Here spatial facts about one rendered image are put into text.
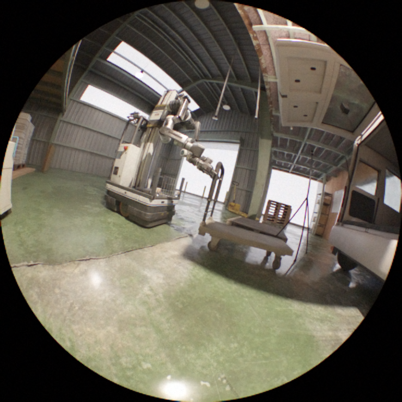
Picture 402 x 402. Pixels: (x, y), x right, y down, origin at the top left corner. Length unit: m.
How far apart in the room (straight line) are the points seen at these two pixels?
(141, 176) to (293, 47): 1.92
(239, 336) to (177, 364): 0.25
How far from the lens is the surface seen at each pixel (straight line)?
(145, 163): 1.51
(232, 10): 5.30
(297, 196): 9.09
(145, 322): 0.54
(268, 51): 2.66
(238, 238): 1.05
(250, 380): 0.55
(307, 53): 1.38
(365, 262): 1.30
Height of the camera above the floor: 0.47
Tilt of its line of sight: 4 degrees down
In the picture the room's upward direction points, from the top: 15 degrees clockwise
